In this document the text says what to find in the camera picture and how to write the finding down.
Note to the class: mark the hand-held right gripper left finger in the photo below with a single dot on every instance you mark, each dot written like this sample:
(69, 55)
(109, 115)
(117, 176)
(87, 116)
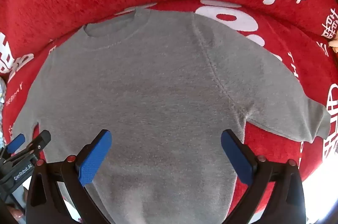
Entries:
(93, 159)

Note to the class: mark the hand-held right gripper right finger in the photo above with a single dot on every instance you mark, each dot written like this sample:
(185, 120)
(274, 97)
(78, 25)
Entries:
(237, 159)

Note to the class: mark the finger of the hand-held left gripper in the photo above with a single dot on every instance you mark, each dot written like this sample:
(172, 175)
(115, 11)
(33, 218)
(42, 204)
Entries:
(16, 142)
(39, 143)

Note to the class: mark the grey t-shirt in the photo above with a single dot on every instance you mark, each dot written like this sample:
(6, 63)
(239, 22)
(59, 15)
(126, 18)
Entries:
(158, 94)

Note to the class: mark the light patterned cloth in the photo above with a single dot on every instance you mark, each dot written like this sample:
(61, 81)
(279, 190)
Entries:
(1, 92)

